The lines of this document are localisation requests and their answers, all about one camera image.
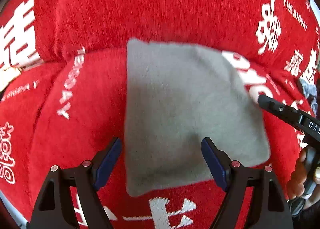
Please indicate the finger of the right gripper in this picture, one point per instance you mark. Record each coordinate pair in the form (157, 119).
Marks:
(284, 112)

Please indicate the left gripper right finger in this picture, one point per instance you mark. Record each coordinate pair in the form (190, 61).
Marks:
(268, 207)

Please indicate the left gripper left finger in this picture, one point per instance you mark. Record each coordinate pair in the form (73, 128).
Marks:
(54, 206)

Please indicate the grey knit garment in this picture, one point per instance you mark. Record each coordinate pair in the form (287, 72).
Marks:
(178, 94)

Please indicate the right hand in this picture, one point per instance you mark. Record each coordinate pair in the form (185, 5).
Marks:
(295, 187)

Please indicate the grey blue crumpled cloth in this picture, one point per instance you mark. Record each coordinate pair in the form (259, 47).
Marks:
(310, 93)

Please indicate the red wedding quilt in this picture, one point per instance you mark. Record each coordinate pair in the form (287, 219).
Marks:
(63, 113)

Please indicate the cream cloth item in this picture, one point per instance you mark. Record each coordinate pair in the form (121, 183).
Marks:
(8, 75)

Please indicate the red folded wedding blanket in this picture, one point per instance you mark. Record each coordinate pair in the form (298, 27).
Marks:
(279, 34)

